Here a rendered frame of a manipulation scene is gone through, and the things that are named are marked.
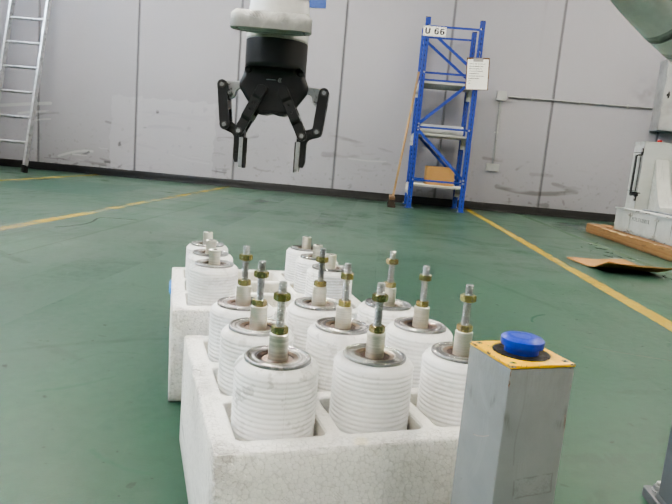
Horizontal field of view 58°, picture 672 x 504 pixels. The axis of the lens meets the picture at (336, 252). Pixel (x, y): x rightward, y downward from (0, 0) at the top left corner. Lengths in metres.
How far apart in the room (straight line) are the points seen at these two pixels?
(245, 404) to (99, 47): 7.39
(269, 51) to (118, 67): 7.10
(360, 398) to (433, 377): 0.11
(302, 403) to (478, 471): 0.20
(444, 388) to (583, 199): 6.81
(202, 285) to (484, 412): 0.70
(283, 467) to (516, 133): 6.77
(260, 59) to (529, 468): 0.52
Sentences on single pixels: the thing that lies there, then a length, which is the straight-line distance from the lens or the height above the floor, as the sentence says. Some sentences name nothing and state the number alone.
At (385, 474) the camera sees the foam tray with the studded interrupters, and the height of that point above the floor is 0.14.
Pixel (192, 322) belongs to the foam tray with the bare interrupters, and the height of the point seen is 0.16.
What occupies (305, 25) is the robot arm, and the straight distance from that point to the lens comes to 0.71.
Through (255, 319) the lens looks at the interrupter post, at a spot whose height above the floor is 0.26.
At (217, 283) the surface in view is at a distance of 1.16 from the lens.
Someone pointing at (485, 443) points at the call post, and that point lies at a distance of 0.60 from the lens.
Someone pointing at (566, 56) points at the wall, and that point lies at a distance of 7.49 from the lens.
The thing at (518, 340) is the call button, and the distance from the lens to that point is 0.58.
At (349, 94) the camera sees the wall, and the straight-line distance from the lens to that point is 7.16.
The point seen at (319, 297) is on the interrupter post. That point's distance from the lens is 0.93.
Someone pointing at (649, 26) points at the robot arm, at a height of 0.66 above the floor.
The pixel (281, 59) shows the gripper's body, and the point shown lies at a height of 0.59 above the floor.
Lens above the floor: 0.48
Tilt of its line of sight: 9 degrees down
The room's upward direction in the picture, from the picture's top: 5 degrees clockwise
